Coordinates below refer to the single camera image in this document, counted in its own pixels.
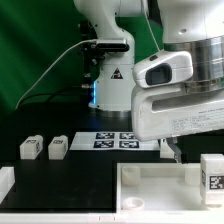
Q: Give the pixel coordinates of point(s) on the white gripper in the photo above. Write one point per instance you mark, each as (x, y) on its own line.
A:
(167, 111)

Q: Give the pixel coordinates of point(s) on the white square tabletop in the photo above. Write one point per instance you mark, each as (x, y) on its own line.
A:
(160, 187)

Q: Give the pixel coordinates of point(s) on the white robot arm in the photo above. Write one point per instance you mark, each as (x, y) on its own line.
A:
(195, 26)

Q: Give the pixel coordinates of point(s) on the white sheet with tags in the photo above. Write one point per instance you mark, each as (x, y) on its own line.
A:
(111, 141)

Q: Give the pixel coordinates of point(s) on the white left obstacle bar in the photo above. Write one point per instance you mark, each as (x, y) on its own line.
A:
(7, 180)

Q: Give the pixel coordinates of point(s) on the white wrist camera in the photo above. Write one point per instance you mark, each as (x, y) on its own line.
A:
(163, 68)

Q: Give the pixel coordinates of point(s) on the black camera on base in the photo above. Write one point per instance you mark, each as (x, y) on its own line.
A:
(95, 53)

